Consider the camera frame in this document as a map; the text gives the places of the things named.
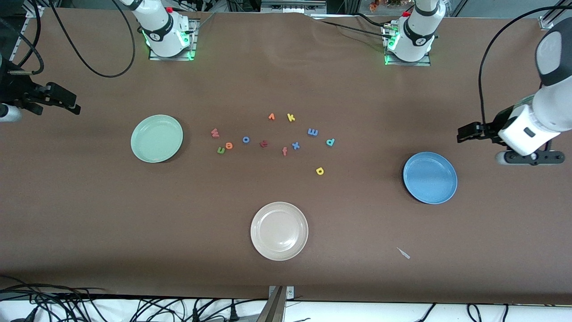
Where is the blue plate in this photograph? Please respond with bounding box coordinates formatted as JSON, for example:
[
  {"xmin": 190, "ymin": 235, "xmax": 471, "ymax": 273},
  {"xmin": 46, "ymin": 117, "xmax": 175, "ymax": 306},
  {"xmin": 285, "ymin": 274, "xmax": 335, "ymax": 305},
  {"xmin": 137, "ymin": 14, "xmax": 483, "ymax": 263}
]
[{"xmin": 403, "ymin": 152, "xmax": 458, "ymax": 205}]

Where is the green plate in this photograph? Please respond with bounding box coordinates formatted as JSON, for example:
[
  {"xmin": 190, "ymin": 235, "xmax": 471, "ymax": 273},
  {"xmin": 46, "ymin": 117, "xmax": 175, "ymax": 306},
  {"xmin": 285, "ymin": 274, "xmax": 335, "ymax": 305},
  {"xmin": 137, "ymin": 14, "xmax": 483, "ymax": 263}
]
[{"xmin": 130, "ymin": 114, "xmax": 184, "ymax": 163}]

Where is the brown table cover sheet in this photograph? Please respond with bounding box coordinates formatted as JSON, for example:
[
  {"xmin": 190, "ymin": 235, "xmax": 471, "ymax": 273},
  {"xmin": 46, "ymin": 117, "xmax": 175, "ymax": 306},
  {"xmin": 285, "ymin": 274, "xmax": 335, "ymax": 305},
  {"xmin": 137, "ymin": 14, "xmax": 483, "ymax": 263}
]
[{"xmin": 0, "ymin": 7, "xmax": 572, "ymax": 305}]

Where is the beige plate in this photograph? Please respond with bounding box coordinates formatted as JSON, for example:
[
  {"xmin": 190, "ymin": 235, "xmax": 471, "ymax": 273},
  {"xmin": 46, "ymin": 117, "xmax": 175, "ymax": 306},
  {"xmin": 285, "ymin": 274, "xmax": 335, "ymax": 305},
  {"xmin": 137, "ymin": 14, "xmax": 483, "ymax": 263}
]
[{"xmin": 250, "ymin": 202, "xmax": 309, "ymax": 261}]

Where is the grey metal box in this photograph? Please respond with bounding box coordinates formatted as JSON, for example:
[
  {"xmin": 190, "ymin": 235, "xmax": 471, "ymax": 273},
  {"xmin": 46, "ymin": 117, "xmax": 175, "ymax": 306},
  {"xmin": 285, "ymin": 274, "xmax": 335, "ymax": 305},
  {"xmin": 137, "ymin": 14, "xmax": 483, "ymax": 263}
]
[{"xmin": 261, "ymin": 0, "xmax": 328, "ymax": 14}]

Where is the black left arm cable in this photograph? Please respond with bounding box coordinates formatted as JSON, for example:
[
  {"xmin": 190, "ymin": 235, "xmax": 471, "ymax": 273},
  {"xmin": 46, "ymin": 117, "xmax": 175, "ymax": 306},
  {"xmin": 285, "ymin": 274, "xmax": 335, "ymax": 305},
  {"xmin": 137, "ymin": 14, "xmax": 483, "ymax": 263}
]
[{"xmin": 479, "ymin": 4, "xmax": 572, "ymax": 126}]

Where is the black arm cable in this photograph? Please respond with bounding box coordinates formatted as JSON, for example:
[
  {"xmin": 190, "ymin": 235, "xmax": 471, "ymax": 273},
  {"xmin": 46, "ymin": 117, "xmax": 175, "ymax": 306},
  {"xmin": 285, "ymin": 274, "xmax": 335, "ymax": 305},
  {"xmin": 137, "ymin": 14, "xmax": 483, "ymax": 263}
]
[
  {"xmin": 479, "ymin": 4, "xmax": 572, "ymax": 126},
  {"xmin": 0, "ymin": 0, "xmax": 137, "ymax": 78}
]

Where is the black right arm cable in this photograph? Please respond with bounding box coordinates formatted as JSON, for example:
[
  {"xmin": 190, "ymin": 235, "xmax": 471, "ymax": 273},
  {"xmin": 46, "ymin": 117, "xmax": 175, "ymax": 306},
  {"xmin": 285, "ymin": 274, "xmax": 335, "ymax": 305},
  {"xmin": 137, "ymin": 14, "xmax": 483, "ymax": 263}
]
[{"xmin": 0, "ymin": 0, "xmax": 137, "ymax": 78}]

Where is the aluminium frame profile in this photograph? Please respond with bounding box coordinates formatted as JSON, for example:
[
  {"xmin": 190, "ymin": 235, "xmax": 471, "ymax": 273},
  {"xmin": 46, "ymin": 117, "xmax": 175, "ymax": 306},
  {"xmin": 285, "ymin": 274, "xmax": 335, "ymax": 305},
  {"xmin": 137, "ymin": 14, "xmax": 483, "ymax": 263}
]
[
  {"xmin": 9, "ymin": 0, "xmax": 45, "ymax": 63},
  {"xmin": 538, "ymin": 0, "xmax": 572, "ymax": 31}
]

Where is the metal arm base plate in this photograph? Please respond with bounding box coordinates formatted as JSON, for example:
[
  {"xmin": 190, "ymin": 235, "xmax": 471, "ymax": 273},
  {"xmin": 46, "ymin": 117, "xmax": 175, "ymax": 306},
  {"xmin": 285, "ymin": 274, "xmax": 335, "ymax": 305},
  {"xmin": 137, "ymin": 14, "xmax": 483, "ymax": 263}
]
[
  {"xmin": 383, "ymin": 25, "xmax": 432, "ymax": 67},
  {"xmin": 149, "ymin": 18, "xmax": 197, "ymax": 61}
]

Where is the thin grey base cable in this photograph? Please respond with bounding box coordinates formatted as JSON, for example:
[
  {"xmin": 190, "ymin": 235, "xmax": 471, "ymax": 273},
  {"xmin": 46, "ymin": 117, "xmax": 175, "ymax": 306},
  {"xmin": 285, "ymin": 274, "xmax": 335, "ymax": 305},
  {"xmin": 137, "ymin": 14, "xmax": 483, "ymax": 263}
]
[{"xmin": 190, "ymin": 13, "xmax": 216, "ymax": 34}]

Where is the black base power cable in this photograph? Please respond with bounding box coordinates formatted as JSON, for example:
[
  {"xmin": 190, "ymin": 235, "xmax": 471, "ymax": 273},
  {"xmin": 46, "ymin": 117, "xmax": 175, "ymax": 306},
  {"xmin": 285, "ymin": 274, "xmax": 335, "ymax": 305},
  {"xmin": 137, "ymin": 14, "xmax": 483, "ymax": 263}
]
[{"xmin": 320, "ymin": 18, "xmax": 396, "ymax": 41}]

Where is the black floor cable tangle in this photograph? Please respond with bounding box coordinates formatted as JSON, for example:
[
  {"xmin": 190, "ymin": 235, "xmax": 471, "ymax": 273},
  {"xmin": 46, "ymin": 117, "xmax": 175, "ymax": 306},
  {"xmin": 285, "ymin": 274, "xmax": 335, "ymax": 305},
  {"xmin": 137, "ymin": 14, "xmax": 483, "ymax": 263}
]
[{"xmin": 0, "ymin": 275, "xmax": 110, "ymax": 322}]

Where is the small metal bracket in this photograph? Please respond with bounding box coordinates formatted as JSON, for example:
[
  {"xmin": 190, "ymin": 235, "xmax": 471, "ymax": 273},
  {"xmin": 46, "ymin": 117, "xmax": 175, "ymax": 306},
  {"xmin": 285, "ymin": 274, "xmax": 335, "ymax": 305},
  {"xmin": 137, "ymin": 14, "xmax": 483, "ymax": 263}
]
[{"xmin": 268, "ymin": 285, "xmax": 294, "ymax": 301}]

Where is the black floor cable with plug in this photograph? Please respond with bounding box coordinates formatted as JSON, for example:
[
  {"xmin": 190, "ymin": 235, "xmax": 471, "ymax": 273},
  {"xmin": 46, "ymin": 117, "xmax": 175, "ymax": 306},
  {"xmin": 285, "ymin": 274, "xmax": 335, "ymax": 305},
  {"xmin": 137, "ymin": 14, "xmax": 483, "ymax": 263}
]
[{"xmin": 190, "ymin": 299, "xmax": 244, "ymax": 322}]

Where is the grey camera post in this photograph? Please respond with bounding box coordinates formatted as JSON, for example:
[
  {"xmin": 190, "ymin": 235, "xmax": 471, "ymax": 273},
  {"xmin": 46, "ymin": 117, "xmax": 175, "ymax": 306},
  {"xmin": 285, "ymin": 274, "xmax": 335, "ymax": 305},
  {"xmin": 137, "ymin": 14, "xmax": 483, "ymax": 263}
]
[{"xmin": 256, "ymin": 286, "xmax": 287, "ymax": 322}]

